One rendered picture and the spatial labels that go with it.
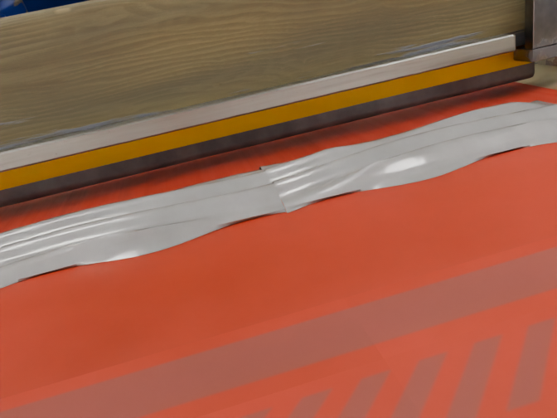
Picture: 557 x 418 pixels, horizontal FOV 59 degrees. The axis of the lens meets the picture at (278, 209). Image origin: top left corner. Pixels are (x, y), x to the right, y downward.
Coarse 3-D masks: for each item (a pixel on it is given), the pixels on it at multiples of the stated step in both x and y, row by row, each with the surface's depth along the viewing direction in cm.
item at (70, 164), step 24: (432, 72) 32; (456, 72) 33; (480, 72) 33; (336, 96) 31; (360, 96) 32; (384, 96) 32; (240, 120) 31; (264, 120) 31; (288, 120) 31; (120, 144) 30; (144, 144) 30; (168, 144) 30; (24, 168) 29; (48, 168) 29; (72, 168) 29
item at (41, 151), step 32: (384, 64) 29; (416, 64) 29; (448, 64) 30; (256, 96) 28; (288, 96) 28; (320, 96) 29; (96, 128) 28; (128, 128) 27; (160, 128) 27; (0, 160) 26; (32, 160) 27
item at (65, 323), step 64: (64, 192) 32; (128, 192) 29; (192, 256) 20; (256, 256) 19; (0, 320) 18; (64, 320) 17; (128, 320) 16; (192, 320) 16; (256, 320) 15; (0, 384) 14
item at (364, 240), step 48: (480, 96) 34; (528, 96) 32; (288, 144) 32; (336, 144) 30; (384, 192) 22; (432, 192) 21; (480, 192) 20; (528, 192) 19; (336, 240) 19; (384, 240) 18; (432, 240) 17; (480, 240) 17; (528, 240) 16
